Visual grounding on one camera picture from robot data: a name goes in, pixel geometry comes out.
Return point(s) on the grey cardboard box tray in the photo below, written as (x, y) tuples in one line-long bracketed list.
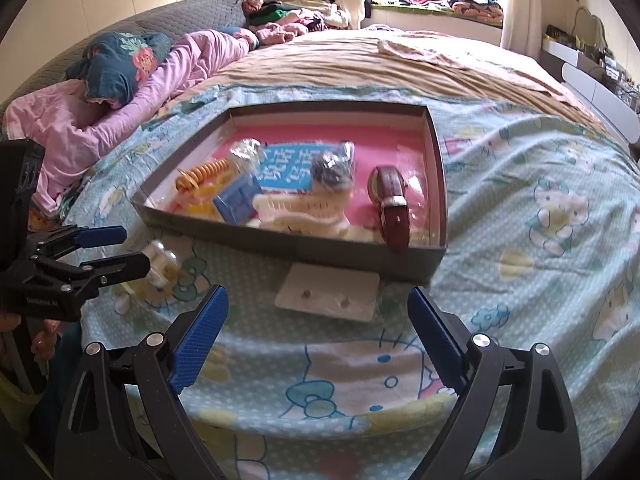
[(325, 255)]

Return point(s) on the cartoon print bedsheet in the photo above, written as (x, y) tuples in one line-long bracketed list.
[(525, 185)]

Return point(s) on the blue card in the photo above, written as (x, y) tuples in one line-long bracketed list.
[(237, 200)]

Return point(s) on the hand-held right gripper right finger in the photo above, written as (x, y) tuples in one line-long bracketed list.
[(435, 330)]

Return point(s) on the white hair claw clip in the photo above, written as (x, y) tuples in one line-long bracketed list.
[(300, 210)]

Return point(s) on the small crinkled clear jewelry packet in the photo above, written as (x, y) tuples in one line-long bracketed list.
[(245, 155)]

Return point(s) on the grey quilted headboard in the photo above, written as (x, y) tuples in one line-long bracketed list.
[(100, 25)]

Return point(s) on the blue floral pillow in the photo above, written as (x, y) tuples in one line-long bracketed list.
[(115, 65)]

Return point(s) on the curved frame mirror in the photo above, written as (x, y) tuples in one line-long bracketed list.
[(590, 30)]

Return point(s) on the pile of colourful bedding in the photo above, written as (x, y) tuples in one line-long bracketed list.
[(440, 2)]

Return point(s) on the pile of clothes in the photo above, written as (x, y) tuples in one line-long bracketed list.
[(290, 17)]

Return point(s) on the blue denim pants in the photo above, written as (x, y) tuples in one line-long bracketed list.
[(55, 400)]

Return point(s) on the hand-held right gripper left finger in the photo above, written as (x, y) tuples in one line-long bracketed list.
[(200, 335)]

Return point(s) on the bagged yellow bangle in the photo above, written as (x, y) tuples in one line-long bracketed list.
[(197, 205)]

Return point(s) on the tan blanket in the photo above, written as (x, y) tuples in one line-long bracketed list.
[(350, 70)]

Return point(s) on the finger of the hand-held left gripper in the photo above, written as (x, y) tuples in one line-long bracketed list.
[(102, 236), (120, 265)]

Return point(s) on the earring card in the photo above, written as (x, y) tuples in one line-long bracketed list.
[(325, 285)]

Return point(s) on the grey and white dresser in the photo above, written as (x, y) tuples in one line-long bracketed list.
[(595, 85)]

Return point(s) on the person's left hand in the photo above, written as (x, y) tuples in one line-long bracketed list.
[(45, 340)]

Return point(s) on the bagged pearl accessory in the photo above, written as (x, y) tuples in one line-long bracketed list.
[(130, 297), (160, 262)]

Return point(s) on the pink quilt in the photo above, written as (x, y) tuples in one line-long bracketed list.
[(75, 130)]

